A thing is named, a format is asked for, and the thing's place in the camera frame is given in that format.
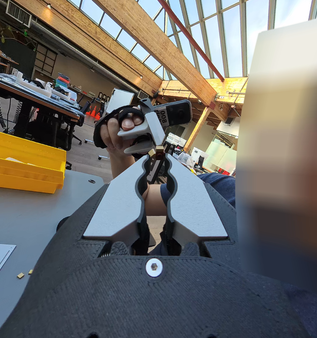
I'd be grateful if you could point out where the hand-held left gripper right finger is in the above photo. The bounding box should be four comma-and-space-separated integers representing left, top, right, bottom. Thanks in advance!
164, 153, 229, 256

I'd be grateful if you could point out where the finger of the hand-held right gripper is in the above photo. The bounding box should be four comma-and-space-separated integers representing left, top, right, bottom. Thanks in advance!
145, 110, 166, 148

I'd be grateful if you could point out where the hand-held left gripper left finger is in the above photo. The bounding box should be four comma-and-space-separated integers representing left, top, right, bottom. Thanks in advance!
83, 155, 150, 255

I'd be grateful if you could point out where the person's right forearm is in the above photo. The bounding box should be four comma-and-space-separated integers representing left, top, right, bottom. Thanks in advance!
111, 151, 172, 217

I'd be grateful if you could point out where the person's right hand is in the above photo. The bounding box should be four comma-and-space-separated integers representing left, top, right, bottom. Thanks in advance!
100, 112, 144, 159

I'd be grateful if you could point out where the white rolling whiteboard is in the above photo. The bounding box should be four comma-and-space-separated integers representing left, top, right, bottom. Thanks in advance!
85, 88, 135, 160

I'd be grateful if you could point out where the red ceiling pipe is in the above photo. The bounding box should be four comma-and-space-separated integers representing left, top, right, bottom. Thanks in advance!
158, 0, 225, 82

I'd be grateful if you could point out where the small white foam tray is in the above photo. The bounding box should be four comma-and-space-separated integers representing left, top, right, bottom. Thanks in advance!
52, 87, 77, 101

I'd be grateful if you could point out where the yellow plastic bin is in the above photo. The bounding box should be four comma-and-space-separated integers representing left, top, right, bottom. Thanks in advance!
0, 129, 67, 194

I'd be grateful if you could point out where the stack of coloured trays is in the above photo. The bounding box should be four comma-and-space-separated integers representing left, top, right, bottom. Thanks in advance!
54, 73, 70, 89

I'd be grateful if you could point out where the large white foam tray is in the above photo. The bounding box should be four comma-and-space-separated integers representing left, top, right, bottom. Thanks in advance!
16, 71, 52, 97

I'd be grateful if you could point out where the long wooden desk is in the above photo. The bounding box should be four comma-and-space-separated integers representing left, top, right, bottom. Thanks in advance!
0, 73, 85, 151

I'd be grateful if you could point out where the wall air vent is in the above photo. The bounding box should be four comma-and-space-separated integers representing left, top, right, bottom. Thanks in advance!
5, 0, 32, 28

